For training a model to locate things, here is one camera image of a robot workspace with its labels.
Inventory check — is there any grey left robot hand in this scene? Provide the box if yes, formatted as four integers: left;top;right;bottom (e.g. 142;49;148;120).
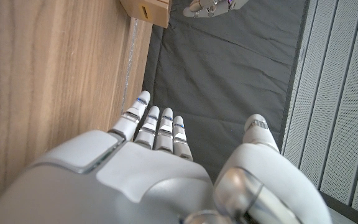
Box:
183;0;250;19

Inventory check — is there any black fabric backdrop curtain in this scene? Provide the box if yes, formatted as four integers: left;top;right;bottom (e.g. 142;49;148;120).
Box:
141;0;310;184

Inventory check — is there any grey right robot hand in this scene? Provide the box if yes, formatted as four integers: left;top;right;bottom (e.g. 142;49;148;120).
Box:
0;90;334;224

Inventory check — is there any white perforated panel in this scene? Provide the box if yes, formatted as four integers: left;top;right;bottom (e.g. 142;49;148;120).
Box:
280;0;358;222

